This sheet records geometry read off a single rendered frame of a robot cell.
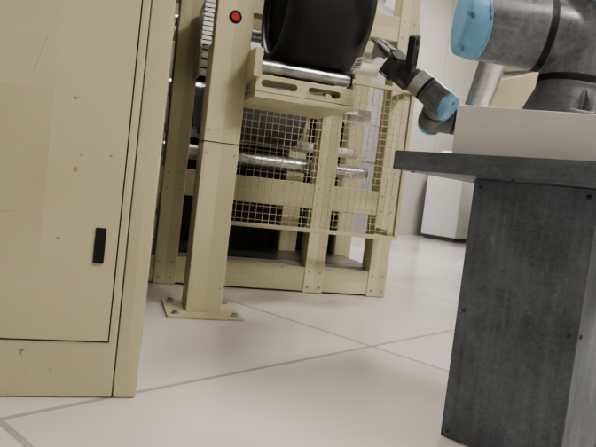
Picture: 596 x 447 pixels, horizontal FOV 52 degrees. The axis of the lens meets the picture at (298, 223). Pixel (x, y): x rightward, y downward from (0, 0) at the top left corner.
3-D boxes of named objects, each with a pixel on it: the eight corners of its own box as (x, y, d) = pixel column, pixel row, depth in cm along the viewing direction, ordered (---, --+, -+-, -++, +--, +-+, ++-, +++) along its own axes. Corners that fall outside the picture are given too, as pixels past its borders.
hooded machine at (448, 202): (443, 237, 886) (454, 152, 879) (476, 243, 851) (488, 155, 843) (419, 237, 839) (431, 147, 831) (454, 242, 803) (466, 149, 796)
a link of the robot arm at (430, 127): (445, 140, 220) (454, 123, 208) (413, 134, 220) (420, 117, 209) (449, 118, 223) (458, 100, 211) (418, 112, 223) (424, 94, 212)
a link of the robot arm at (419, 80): (427, 79, 200) (438, 74, 208) (416, 69, 201) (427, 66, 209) (411, 100, 206) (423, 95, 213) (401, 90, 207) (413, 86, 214)
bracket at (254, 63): (253, 75, 205) (256, 46, 204) (231, 89, 243) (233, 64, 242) (262, 77, 206) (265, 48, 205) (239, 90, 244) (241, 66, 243)
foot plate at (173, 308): (167, 317, 209) (167, 311, 209) (160, 301, 234) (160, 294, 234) (243, 321, 217) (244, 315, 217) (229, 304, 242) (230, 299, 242)
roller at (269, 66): (256, 58, 213) (255, 72, 213) (260, 57, 209) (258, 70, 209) (349, 75, 223) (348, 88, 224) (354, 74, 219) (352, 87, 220)
